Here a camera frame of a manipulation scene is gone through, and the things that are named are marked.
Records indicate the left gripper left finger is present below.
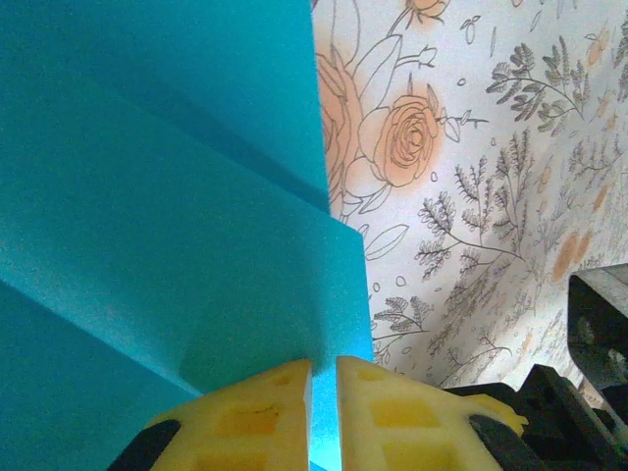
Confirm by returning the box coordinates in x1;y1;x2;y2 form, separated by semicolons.
106;358;314;471

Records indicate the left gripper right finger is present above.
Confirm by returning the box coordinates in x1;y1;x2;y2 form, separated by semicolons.
336;354;529;471

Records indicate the floral patterned tablecloth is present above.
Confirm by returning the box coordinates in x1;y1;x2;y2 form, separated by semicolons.
311;0;628;408

